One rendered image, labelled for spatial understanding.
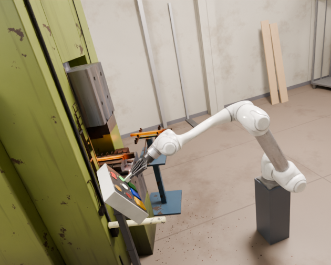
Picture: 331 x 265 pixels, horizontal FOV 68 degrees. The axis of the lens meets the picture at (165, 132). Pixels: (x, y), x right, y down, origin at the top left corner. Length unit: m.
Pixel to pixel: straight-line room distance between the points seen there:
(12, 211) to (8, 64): 0.97
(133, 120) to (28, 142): 3.32
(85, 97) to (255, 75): 4.45
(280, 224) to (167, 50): 3.48
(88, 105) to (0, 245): 1.23
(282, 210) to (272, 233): 0.23
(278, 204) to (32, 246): 1.92
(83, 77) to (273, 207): 1.77
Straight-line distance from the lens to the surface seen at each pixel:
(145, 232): 2.37
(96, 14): 4.59
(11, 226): 2.12
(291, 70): 6.28
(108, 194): 1.38
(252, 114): 1.53
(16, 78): 1.61
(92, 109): 1.78
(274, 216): 2.35
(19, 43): 1.55
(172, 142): 1.38
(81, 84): 1.75
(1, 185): 1.90
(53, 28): 1.79
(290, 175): 1.90
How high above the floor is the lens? 1.95
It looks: 24 degrees down
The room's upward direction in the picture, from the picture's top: 12 degrees counter-clockwise
